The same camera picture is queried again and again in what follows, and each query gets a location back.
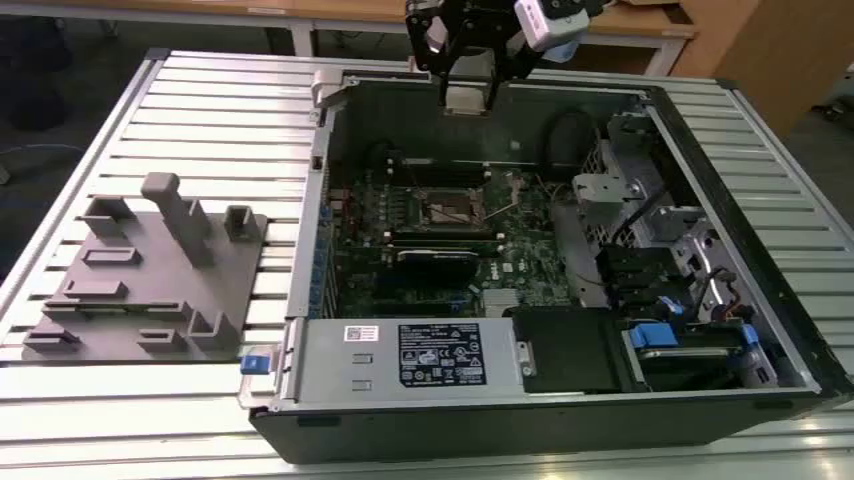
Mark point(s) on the pale blue teach pendant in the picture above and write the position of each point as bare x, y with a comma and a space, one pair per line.
564, 52

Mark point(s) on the blue plastic latch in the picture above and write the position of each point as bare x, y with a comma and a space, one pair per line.
254, 365

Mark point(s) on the wooden desk white frame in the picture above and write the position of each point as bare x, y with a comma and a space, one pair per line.
134, 4
641, 22

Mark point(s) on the silver metal disk bay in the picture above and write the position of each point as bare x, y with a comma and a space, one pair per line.
604, 192

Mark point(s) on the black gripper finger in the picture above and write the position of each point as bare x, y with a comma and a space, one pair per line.
446, 80
496, 85

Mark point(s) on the black office chair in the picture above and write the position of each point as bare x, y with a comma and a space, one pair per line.
37, 65

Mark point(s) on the grey power supply unit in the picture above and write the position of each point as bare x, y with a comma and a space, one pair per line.
327, 370

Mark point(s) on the black hard disk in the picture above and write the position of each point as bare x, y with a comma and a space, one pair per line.
688, 372

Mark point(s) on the silver chipset heatsink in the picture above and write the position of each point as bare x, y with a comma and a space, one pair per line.
501, 300

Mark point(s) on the black chair base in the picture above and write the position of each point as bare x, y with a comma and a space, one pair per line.
843, 107

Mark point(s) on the black plastic drive bracket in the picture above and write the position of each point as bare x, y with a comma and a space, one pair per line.
634, 272

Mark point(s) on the blue disk carrier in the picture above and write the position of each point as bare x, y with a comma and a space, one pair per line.
650, 336

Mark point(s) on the CPU socket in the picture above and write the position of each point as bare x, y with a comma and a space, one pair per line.
454, 210

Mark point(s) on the grey parts rack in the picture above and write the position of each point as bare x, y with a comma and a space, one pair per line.
154, 280

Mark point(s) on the grey case latch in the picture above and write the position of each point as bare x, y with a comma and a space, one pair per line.
327, 85

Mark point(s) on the black graphics card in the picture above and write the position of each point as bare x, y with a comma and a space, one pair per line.
437, 272

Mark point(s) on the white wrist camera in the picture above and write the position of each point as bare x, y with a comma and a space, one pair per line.
554, 22

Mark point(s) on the metal locking lever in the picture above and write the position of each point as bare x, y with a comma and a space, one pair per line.
502, 209
414, 177

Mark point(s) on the green motherboard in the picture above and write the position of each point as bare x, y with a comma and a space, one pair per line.
534, 260

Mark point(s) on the black PC case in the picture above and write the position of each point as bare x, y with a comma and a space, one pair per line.
468, 435

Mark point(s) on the silver CPU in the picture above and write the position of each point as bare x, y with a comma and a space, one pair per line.
468, 97

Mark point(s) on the wooden cabinet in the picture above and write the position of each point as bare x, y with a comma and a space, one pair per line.
788, 50

